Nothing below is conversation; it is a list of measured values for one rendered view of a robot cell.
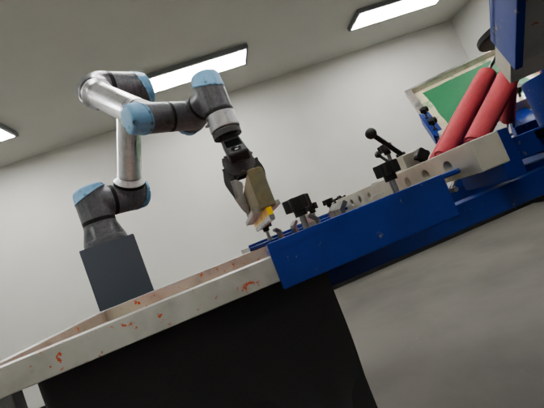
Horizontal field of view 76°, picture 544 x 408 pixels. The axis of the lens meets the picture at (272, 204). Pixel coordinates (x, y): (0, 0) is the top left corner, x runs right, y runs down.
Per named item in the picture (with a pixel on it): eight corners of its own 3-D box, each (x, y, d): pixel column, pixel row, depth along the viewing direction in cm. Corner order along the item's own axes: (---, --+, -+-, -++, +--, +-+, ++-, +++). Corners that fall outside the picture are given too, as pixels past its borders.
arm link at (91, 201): (78, 228, 130) (65, 194, 131) (114, 218, 139) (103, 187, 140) (84, 219, 121) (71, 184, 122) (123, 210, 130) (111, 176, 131)
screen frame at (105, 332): (-71, 429, 44) (-80, 400, 44) (100, 325, 102) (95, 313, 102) (455, 207, 56) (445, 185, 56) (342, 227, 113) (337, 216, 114)
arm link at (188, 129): (155, 113, 93) (172, 91, 85) (192, 111, 100) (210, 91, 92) (166, 140, 92) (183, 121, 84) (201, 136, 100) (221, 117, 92)
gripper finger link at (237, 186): (250, 217, 87) (242, 180, 88) (251, 214, 81) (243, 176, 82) (237, 219, 86) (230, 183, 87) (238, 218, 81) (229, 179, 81)
